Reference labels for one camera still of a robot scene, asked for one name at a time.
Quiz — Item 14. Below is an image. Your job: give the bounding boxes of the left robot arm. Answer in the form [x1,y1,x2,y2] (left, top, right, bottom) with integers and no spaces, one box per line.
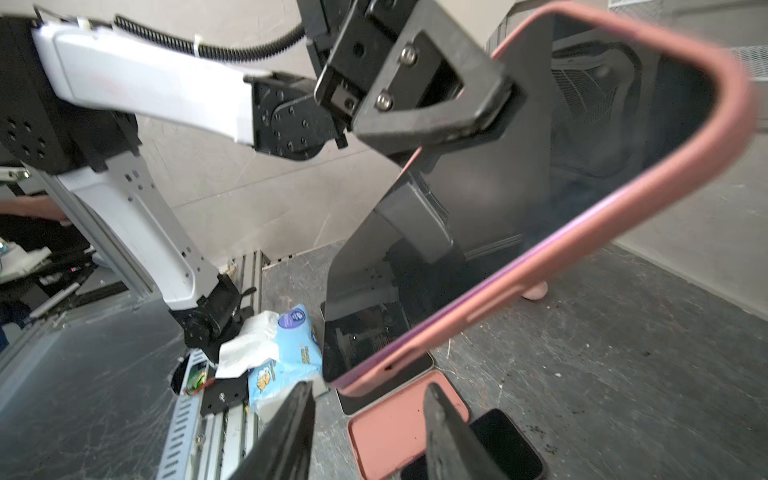
[1,1,518,361]

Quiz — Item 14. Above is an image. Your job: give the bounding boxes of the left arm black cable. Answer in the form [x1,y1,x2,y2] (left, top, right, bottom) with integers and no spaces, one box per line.
[112,14,308,64]

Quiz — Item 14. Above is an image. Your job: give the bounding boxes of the aluminium mounting rail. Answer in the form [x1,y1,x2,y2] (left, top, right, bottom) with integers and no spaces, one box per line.
[154,250,271,480]

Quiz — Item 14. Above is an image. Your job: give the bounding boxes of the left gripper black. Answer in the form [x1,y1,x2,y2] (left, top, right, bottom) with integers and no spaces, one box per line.
[298,0,514,156]

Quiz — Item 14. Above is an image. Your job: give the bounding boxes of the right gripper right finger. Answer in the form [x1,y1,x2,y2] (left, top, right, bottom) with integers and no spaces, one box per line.
[423,383,507,480]

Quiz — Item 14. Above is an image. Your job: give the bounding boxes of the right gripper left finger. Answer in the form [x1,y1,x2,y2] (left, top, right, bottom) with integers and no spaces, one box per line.
[230,381,315,480]

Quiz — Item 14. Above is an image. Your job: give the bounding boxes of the blue tissue pack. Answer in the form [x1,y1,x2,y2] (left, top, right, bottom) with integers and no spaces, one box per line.
[215,304,328,423]

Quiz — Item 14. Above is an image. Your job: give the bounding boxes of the black phone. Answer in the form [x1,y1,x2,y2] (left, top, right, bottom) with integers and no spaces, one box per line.
[400,409,547,479]

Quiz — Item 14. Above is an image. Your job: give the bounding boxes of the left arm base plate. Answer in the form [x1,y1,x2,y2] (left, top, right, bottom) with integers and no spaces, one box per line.
[170,355,248,417]

